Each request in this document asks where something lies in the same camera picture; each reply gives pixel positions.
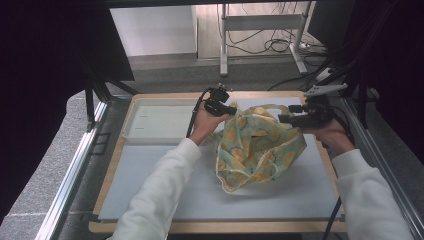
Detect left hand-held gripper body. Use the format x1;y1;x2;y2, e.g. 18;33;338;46
203;83;232;117

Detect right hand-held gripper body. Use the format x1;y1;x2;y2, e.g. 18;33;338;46
292;83;349;130

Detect green orange-print cloth bag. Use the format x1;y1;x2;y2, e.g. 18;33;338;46
212;102;308;194

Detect person's left hand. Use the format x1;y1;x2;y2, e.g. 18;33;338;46
188;106;232;146

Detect person's right hand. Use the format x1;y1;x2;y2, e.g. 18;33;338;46
301;117;356;158

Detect white power strip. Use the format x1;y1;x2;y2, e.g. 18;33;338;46
314;66;336;83

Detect black metal stand bars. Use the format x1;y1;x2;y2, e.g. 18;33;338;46
306;3;394;129

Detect white plastic tray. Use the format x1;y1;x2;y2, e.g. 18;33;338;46
121;97;207;146

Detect dark curtain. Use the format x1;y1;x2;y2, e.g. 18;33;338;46
343;0;424;165
0;0;135;225

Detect wooden framed work board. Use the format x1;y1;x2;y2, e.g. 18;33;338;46
98;96;344;222

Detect black metal stand legs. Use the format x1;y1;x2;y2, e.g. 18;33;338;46
83;64;139;132

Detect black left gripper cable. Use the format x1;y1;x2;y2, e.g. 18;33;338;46
185;87;214;138

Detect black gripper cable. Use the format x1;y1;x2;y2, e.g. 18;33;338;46
321;105;356;240
185;87;214;138

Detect black floor cables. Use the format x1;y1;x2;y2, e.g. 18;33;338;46
217;2;329;57

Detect white metal desk frame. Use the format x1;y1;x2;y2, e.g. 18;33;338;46
218;2;310;78

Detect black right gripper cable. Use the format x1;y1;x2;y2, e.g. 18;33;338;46
321;105;356;240

